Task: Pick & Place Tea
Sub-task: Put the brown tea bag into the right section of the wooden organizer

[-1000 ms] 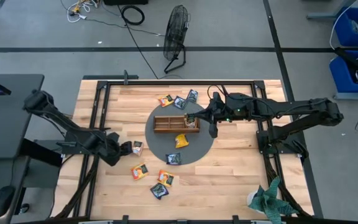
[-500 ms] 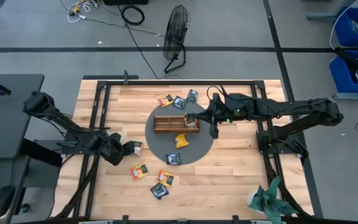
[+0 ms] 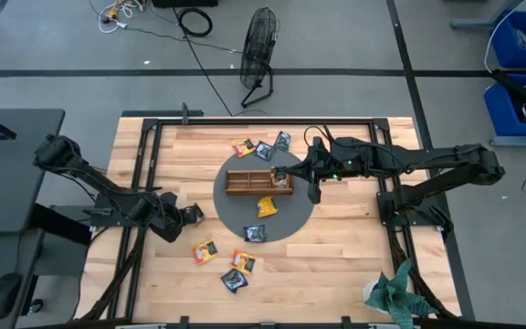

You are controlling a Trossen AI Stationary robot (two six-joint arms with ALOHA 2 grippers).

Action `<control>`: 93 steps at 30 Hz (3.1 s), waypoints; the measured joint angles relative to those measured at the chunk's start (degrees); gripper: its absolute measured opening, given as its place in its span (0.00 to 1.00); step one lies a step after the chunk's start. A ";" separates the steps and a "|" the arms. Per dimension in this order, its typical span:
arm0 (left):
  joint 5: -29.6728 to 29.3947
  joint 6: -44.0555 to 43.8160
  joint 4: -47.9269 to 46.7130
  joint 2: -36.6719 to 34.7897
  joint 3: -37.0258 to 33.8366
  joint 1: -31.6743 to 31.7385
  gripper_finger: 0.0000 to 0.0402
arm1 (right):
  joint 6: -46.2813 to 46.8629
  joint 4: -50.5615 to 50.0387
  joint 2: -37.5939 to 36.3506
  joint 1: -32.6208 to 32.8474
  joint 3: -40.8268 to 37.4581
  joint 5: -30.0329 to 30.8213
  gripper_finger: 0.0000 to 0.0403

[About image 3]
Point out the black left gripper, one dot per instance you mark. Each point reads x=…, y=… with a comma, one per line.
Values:
x=167, y=217

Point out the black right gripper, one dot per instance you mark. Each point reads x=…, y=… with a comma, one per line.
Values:
x=322, y=169

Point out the orange tea packet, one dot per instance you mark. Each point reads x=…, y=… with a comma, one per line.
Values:
x=205, y=252
x=243, y=262
x=244, y=148

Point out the yellow tea packet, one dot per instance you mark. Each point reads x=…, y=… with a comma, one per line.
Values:
x=266, y=208

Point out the wooden tea organizer box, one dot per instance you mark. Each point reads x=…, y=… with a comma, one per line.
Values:
x=249, y=192

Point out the dark blue tea packet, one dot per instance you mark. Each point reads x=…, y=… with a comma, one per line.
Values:
x=255, y=233
x=234, y=280
x=283, y=141
x=264, y=151

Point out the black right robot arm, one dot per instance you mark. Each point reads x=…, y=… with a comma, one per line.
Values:
x=427, y=157

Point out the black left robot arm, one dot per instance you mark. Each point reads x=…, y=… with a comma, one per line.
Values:
x=89, y=176

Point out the grey round mat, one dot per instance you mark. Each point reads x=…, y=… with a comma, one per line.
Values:
x=290, y=219

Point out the wooden top table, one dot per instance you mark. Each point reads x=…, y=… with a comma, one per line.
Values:
x=272, y=121

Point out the black table clamp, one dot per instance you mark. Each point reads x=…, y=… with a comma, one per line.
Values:
x=346, y=321
x=184, y=321

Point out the black desk foot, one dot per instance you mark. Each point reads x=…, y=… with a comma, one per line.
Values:
x=62, y=226

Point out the black floor fan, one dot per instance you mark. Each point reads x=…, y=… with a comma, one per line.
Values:
x=257, y=45

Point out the green artificial plant white pot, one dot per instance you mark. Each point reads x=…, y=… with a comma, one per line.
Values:
x=395, y=297

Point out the black caster wheel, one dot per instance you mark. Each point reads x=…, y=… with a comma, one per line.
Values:
x=37, y=305

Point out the black computer mouse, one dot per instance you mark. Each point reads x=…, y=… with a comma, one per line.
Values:
x=5, y=294

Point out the black box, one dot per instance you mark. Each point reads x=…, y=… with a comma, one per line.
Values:
x=185, y=3

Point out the blue storage bin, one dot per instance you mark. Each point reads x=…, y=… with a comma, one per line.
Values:
x=500, y=114
x=509, y=50

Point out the grey platform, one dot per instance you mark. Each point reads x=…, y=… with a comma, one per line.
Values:
x=518, y=141

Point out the grey metal stand base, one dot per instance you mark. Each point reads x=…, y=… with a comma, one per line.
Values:
x=473, y=22

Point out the black bar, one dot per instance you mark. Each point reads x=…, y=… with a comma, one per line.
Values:
x=514, y=89

